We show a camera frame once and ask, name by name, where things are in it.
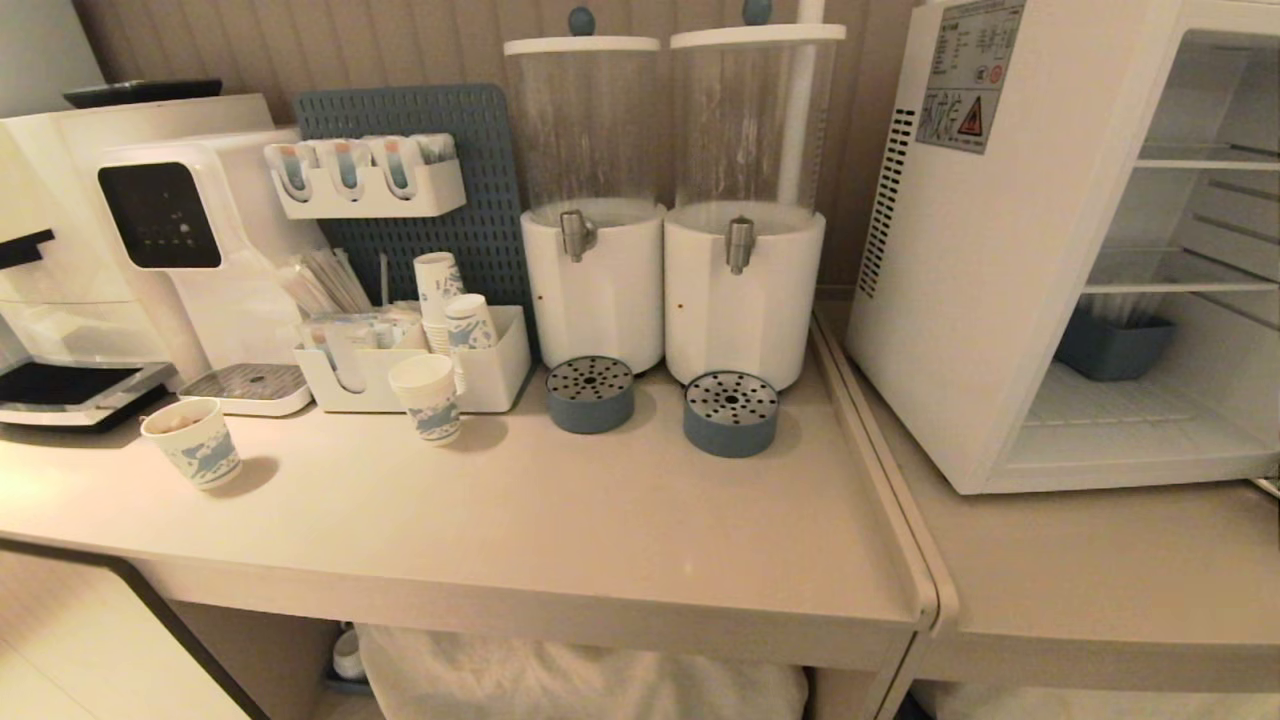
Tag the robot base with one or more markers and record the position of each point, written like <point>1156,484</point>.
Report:
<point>90,640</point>

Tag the white blue paper cup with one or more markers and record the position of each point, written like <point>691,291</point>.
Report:
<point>195,443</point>
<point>428,398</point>

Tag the white mini fridge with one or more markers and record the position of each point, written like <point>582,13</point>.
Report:
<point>960,300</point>

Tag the round grey drip tray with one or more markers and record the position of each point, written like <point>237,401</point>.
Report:
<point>731,414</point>
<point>590,394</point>

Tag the clear drink dispenser white base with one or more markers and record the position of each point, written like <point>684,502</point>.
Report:
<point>745,300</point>
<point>592,290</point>

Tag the white desktop organizer box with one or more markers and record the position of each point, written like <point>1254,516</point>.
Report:
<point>495,375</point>

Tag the blue pegboard panel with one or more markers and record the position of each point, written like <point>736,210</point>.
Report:
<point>485,230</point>

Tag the white vertical pipe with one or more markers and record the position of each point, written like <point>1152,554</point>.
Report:
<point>800,110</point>

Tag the white pegboard holder tray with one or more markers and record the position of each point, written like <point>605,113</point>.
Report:
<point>375,192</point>

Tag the wrapped straws bundle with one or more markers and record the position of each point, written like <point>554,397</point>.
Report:
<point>325,283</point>

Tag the white cloth bundle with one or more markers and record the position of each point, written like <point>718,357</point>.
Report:
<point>580,680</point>

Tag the white drip tray metal grate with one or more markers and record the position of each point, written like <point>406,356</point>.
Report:
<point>247,388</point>

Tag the white water dispenser machine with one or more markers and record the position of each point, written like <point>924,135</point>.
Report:
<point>215,260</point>

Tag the grey plastic bin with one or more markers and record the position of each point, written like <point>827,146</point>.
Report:
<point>1115,348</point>

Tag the white coffee machine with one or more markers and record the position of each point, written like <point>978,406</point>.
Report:
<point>60,270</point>

